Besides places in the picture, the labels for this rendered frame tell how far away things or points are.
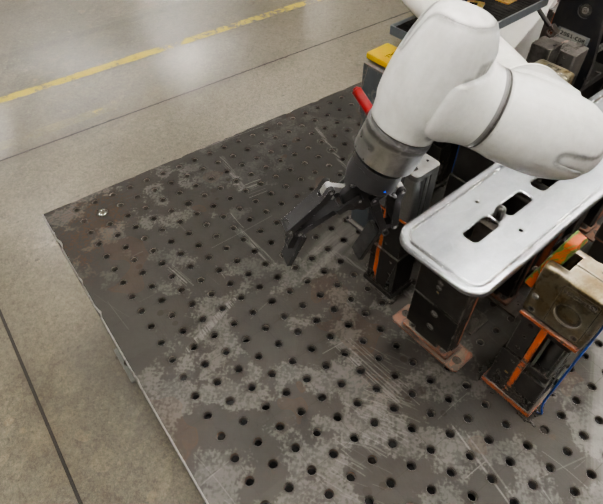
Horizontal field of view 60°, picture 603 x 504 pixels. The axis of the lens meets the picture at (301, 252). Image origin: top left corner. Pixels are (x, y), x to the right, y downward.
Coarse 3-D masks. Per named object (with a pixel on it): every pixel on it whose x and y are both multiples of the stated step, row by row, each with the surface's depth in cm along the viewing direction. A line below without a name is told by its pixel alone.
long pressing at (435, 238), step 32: (480, 192) 97; (512, 192) 97; (544, 192) 97; (576, 192) 97; (416, 224) 91; (448, 224) 92; (512, 224) 92; (544, 224) 92; (416, 256) 88; (448, 256) 87; (480, 256) 87; (512, 256) 87; (480, 288) 83
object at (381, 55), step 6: (378, 48) 101; (384, 48) 101; (390, 48) 101; (396, 48) 101; (372, 54) 99; (378, 54) 99; (384, 54) 99; (390, 54) 99; (372, 60) 100; (378, 60) 99; (384, 60) 98; (384, 66) 98
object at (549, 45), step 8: (536, 40) 116; (544, 40) 116; (552, 40) 116; (536, 48) 115; (544, 48) 114; (552, 48) 114; (560, 48) 116; (528, 56) 118; (536, 56) 116; (544, 56) 115; (552, 56) 115
